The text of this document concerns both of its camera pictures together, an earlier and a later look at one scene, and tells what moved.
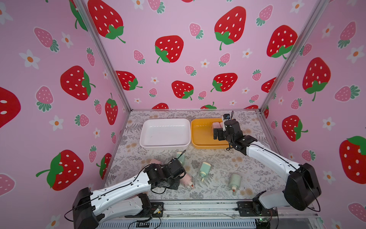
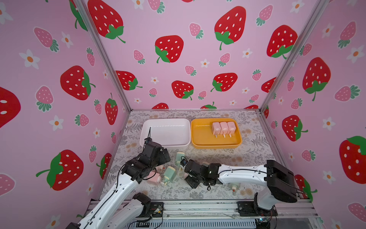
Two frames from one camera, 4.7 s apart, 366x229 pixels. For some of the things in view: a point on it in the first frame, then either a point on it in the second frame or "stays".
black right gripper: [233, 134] to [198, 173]
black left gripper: [177, 185] to [162, 160]
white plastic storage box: [165, 133] stays
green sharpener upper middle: [182, 158] stays
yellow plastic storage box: [202, 134] stays
